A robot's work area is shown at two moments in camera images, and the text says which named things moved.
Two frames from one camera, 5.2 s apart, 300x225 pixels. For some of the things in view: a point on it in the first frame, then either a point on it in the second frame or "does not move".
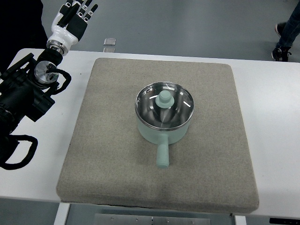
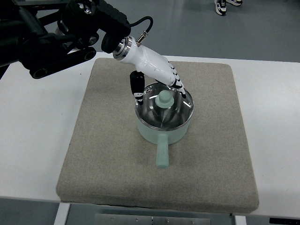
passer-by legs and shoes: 288,31 to 221,5
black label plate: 284,221 does not move
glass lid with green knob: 163,105 does not move
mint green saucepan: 163,138 does not move
